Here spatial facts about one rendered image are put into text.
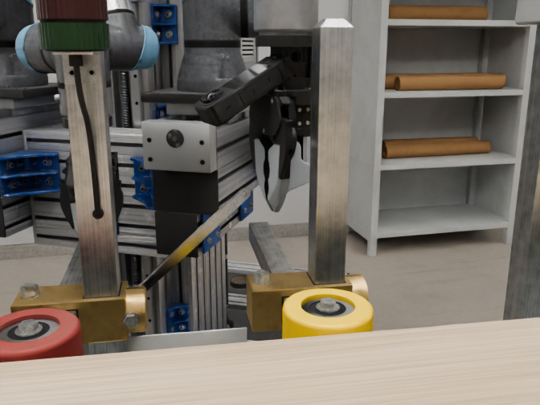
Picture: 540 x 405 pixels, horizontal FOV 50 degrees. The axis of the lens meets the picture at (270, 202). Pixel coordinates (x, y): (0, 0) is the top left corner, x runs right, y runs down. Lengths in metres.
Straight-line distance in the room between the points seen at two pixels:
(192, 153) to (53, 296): 0.48
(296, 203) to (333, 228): 2.86
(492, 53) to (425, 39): 0.42
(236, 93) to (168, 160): 0.45
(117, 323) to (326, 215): 0.25
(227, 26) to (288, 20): 0.53
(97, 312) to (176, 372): 0.22
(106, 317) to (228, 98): 0.27
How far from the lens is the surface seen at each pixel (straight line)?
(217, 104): 0.65
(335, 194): 0.63
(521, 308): 0.78
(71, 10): 0.53
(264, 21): 0.68
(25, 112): 1.42
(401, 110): 3.63
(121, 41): 1.01
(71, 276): 0.74
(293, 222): 3.53
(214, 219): 0.70
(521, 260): 0.77
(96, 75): 0.59
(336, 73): 0.61
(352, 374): 0.44
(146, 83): 1.37
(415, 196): 3.79
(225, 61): 1.19
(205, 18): 1.18
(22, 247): 3.45
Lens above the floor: 1.13
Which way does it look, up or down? 15 degrees down
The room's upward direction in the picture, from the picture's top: straight up
